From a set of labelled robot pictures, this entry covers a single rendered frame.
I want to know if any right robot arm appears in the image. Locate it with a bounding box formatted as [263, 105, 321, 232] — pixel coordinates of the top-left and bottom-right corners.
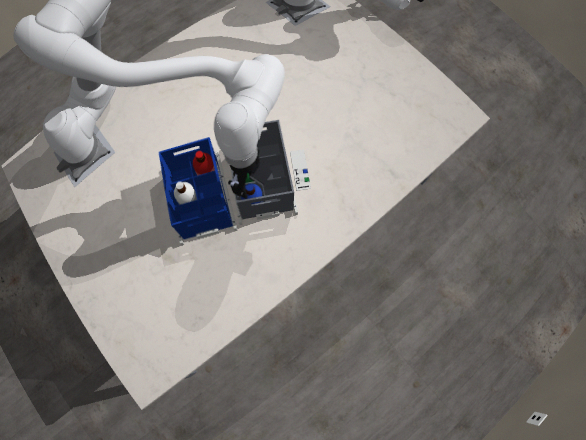
[13, 0, 284, 179]

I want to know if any white paper pick list strip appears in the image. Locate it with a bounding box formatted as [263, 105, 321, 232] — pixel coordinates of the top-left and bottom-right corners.
[290, 150, 311, 191]

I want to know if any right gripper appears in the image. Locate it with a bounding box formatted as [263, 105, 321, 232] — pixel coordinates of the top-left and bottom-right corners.
[228, 150, 260, 199]

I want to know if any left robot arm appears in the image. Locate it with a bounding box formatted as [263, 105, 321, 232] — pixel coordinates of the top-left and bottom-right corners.
[273, 0, 410, 21]

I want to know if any blue crate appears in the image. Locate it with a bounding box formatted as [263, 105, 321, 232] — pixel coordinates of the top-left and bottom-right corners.
[159, 137, 233, 239]

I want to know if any white bottle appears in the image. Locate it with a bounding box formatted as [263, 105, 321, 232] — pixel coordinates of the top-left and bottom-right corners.
[174, 182, 197, 205]

